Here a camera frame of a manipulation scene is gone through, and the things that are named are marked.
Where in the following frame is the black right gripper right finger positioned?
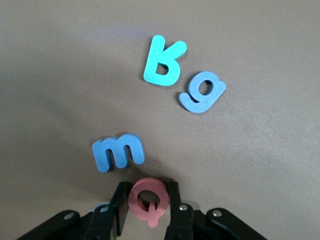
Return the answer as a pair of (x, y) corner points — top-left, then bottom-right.
(164, 181), (268, 240)

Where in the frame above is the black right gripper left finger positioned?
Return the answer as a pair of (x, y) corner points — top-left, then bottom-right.
(17, 181), (130, 240)

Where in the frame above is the pink foam letter Q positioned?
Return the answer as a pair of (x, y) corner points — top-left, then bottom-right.
(127, 177), (171, 228)

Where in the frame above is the blue foam letter g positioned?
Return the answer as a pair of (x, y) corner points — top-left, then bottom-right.
(178, 71), (227, 114)

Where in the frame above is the teal foam letter R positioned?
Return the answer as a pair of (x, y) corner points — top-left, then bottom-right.
(143, 34), (188, 87)

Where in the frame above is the blue lowercase foam letter m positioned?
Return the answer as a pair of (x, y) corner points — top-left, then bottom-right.
(91, 132), (146, 173)

